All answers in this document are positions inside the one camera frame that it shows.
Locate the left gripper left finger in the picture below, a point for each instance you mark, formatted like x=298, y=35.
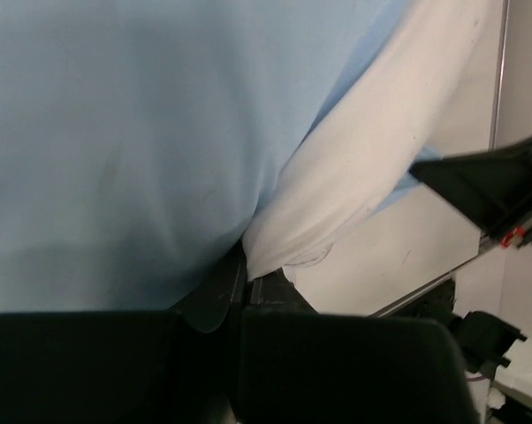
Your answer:
x=203, y=364

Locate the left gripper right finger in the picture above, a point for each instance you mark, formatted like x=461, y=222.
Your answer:
x=283, y=354

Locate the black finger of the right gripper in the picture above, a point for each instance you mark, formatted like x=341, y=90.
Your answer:
x=492, y=189

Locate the white pillow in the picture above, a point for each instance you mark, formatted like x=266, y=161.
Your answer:
x=357, y=154

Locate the light blue pillowcase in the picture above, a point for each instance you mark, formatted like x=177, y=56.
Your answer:
x=139, y=139

